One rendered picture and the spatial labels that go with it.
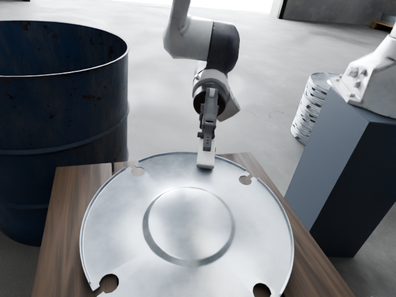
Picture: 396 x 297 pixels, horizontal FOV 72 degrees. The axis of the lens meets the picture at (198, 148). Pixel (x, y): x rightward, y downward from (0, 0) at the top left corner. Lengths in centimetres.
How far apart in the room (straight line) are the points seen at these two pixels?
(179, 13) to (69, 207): 42
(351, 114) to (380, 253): 52
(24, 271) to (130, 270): 50
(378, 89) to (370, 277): 54
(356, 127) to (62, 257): 58
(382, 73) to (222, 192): 42
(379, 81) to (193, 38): 40
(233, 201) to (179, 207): 9
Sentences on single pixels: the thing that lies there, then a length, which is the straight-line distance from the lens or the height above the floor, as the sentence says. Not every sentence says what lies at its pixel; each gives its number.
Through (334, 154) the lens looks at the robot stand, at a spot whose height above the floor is 33.
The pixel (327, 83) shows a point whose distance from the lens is 139.
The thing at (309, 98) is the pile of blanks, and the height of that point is 21.
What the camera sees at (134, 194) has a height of 37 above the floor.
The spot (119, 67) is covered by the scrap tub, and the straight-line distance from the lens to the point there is 64.
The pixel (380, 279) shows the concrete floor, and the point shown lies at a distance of 99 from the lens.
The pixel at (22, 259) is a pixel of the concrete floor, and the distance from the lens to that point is 87.
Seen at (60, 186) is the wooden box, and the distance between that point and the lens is 49.
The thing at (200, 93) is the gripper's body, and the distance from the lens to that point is 61.
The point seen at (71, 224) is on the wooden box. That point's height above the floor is 35.
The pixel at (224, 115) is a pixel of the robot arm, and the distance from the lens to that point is 70.
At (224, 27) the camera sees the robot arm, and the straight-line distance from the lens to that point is 68.
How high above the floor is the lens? 67
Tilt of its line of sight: 35 degrees down
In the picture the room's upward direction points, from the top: 8 degrees clockwise
